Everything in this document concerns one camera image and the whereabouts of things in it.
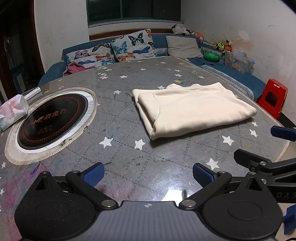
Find pink cloth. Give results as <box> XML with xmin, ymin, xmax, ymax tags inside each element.
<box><xmin>63</xmin><ymin>61</ymin><xmax>95</xmax><ymax>77</ymax></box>

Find dark wooden door frame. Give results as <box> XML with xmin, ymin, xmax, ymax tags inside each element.
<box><xmin>0</xmin><ymin>0</ymin><xmax>45</xmax><ymax>102</ymax></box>

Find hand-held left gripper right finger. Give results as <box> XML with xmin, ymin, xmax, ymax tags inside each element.
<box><xmin>179</xmin><ymin>163</ymin><xmax>266</xmax><ymax>209</ymax></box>

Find white remote control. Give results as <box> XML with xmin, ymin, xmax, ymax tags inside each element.
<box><xmin>23</xmin><ymin>87</ymin><xmax>42</xmax><ymax>100</ymax></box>

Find black and white plush toy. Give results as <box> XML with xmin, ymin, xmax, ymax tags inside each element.
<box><xmin>171</xmin><ymin>24</ymin><xmax>193</xmax><ymax>36</ymax></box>

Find green round toy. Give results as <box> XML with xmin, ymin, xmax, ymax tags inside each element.
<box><xmin>203</xmin><ymin>52</ymin><xmax>220</xmax><ymax>62</ymax></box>

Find red plastic stool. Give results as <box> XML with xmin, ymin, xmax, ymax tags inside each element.
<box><xmin>257</xmin><ymin>79</ymin><xmax>288</xmax><ymax>120</ymax></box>

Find blue white patterned sofa cover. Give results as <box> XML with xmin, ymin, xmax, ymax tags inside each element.
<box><xmin>201</xmin><ymin>64</ymin><xmax>255</xmax><ymax>98</ymax></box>

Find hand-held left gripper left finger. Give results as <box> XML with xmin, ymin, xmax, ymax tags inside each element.
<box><xmin>35</xmin><ymin>163</ymin><xmax>118</xmax><ymax>209</ymax></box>

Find window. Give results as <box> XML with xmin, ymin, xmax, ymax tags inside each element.
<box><xmin>87</xmin><ymin>0</ymin><xmax>181</xmax><ymax>25</ymax></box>

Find cream sweater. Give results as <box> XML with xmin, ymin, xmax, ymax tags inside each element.
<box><xmin>132</xmin><ymin>82</ymin><xmax>258</xmax><ymax>141</ymax></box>

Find round black induction cooktop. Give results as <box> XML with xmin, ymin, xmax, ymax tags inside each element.
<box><xmin>5</xmin><ymin>87</ymin><xmax>98</xmax><ymax>164</ymax></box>

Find grey pillow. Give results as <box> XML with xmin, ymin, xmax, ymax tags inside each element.
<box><xmin>166</xmin><ymin>36</ymin><xmax>204</xmax><ymax>58</ymax></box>

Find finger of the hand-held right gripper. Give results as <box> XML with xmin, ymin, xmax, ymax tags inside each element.
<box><xmin>270</xmin><ymin>126</ymin><xmax>296</xmax><ymax>138</ymax></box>
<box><xmin>234</xmin><ymin>149</ymin><xmax>296</xmax><ymax>183</ymax></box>

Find yellow and orange plush toys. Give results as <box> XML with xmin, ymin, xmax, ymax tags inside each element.
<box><xmin>213</xmin><ymin>39</ymin><xmax>233</xmax><ymax>51</ymax></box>

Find blue sofa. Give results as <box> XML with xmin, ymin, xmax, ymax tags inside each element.
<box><xmin>38</xmin><ymin>34</ymin><xmax>266</xmax><ymax>100</ymax></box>

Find butterfly print pillow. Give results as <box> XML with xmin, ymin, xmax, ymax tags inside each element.
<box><xmin>66</xmin><ymin>43</ymin><xmax>117</xmax><ymax>67</ymax></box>
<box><xmin>110</xmin><ymin>29</ymin><xmax>156</xmax><ymax>62</ymax></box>

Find white pink tissue pack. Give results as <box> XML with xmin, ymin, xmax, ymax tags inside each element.
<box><xmin>0</xmin><ymin>95</ymin><xmax>29</xmax><ymax>131</ymax></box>

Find clear plastic storage box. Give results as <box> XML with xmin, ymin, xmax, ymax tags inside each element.
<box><xmin>224</xmin><ymin>50</ymin><xmax>255</xmax><ymax>75</ymax></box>

